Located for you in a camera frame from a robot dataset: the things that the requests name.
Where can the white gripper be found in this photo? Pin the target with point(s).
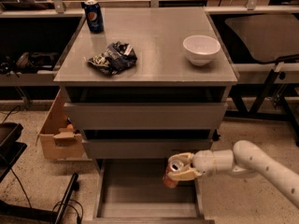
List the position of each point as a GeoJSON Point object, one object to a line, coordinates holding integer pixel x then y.
{"type": "Point", "coordinates": [203, 162]}

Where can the red coke can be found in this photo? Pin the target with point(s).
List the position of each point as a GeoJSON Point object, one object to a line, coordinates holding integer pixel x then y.
{"type": "Point", "coordinates": [171, 173]}

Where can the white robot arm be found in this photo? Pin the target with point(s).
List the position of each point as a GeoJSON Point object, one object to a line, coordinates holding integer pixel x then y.
{"type": "Point", "coordinates": [243, 159]}

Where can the open bottom grey drawer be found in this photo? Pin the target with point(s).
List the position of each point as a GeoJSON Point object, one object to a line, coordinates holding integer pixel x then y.
{"type": "Point", "coordinates": [133, 192]}

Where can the grey drawer cabinet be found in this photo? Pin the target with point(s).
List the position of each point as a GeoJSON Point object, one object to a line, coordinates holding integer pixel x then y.
{"type": "Point", "coordinates": [162, 73]}

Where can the middle grey drawer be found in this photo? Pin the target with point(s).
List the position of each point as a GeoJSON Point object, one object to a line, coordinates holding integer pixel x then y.
{"type": "Point", "coordinates": [142, 148]}

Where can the top grey drawer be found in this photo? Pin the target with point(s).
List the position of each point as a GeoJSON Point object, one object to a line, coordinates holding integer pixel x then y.
{"type": "Point", "coordinates": [143, 116]}

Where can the blue pepsi can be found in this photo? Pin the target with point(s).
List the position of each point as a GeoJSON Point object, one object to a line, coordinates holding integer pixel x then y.
{"type": "Point", "coordinates": [93, 16]}

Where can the white bowl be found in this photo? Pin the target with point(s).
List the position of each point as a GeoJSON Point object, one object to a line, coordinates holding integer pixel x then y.
{"type": "Point", "coordinates": [201, 49]}

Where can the crumpled blue chip bag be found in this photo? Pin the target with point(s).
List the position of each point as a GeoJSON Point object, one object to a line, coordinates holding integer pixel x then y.
{"type": "Point", "coordinates": [115, 59]}

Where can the cardboard box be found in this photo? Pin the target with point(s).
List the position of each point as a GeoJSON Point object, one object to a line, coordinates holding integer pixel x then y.
{"type": "Point", "coordinates": [58, 139]}

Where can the black chair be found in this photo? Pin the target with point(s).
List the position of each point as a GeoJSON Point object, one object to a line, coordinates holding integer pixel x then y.
{"type": "Point", "coordinates": [264, 51]}

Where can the black equipment base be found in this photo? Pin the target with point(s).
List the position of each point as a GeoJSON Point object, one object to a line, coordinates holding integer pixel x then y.
{"type": "Point", "coordinates": [10, 151]}

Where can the black bag on shelf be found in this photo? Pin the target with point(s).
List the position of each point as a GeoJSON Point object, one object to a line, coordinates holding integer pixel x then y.
{"type": "Point", "coordinates": [32, 62]}

